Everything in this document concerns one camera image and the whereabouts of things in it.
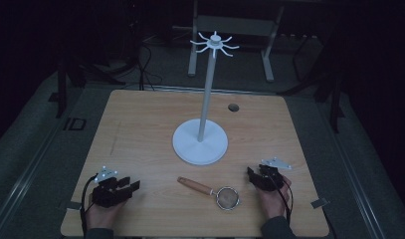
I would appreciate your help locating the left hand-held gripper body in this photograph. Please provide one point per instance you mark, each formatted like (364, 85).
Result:
(105, 192)

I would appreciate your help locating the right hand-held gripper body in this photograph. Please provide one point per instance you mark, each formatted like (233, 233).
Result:
(269, 174)

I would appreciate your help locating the white hook stand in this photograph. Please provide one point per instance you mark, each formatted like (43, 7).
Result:
(203, 132)

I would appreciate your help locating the person's left hand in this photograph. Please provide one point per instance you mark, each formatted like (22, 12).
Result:
(102, 215)

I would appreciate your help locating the person's right hand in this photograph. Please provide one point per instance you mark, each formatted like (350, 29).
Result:
(273, 202)

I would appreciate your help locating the grey tape strip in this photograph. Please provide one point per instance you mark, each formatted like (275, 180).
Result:
(72, 205)
(319, 202)

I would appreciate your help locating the dark metal stand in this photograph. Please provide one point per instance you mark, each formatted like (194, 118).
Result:
(65, 83)
(332, 86)

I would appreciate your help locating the grey metal table frame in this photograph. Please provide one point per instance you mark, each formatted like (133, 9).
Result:
(235, 43)

